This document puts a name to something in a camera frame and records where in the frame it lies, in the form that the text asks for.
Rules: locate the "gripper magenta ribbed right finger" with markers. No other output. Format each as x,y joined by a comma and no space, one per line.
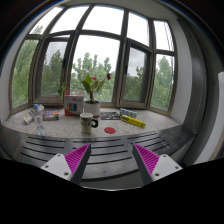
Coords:
152,166

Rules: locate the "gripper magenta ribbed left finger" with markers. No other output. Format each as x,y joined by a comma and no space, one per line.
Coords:
70,166

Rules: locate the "clear plastic water bottle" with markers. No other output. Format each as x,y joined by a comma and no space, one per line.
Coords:
38,118

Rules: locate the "red round coaster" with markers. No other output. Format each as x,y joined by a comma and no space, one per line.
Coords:
109,130

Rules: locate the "colourful flat crayon box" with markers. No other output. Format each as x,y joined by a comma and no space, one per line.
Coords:
51,115

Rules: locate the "yellow long box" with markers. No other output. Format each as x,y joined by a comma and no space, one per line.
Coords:
133,121

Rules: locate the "light blue small box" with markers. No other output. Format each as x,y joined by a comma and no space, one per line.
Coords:
127,112

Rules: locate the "black patterned booklet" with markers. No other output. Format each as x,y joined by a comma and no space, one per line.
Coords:
109,116

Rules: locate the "white plant pot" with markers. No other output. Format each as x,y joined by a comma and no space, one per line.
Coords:
93,108

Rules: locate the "red white cardboard box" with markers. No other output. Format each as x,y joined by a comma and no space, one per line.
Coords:
73,105

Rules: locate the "white crumpled packet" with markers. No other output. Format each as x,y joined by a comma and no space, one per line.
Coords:
28,118

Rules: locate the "green plant with red flowers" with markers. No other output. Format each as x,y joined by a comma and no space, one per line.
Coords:
90,83

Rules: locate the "white patterned mug black handle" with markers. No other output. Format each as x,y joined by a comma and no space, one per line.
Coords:
88,122

